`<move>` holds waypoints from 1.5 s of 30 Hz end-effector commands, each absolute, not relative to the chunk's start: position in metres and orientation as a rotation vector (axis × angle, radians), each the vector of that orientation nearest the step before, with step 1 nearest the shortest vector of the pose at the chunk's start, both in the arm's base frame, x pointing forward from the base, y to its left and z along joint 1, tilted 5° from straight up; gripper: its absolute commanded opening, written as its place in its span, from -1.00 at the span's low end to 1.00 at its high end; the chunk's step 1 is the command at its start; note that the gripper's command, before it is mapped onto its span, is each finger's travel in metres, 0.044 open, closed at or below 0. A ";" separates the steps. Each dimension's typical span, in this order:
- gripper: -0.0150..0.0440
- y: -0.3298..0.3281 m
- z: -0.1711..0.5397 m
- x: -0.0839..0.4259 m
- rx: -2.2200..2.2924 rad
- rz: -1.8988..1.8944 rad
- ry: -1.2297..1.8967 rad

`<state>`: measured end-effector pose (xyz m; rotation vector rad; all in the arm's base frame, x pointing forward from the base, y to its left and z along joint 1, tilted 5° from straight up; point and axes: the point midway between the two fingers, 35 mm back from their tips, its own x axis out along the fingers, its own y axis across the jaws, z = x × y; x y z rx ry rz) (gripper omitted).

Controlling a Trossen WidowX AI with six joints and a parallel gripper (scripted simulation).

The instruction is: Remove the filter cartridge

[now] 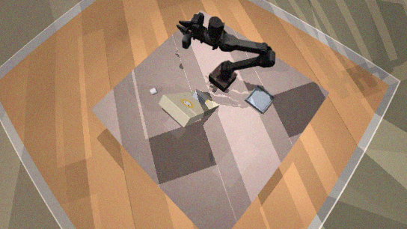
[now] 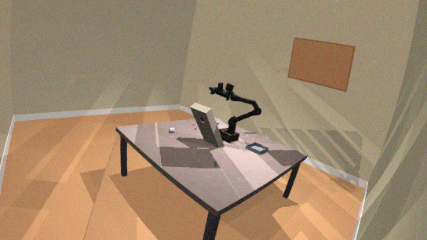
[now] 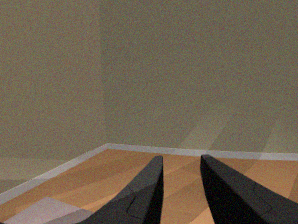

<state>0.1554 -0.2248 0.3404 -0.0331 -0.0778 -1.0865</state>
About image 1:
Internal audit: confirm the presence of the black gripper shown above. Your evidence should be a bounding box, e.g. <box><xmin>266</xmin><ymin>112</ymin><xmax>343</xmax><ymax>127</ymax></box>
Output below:
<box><xmin>177</xmin><ymin>12</ymin><xmax>207</xmax><ymax>49</ymax></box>

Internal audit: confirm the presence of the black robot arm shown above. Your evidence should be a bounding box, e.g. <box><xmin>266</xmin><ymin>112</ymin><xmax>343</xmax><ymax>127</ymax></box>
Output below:
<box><xmin>191</xmin><ymin>14</ymin><xmax>276</xmax><ymax>82</ymax></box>

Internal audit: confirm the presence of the beige service panel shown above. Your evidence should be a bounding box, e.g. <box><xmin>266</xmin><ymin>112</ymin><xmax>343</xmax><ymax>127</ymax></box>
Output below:
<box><xmin>159</xmin><ymin>91</ymin><xmax>219</xmax><ymax>127</ymax></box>

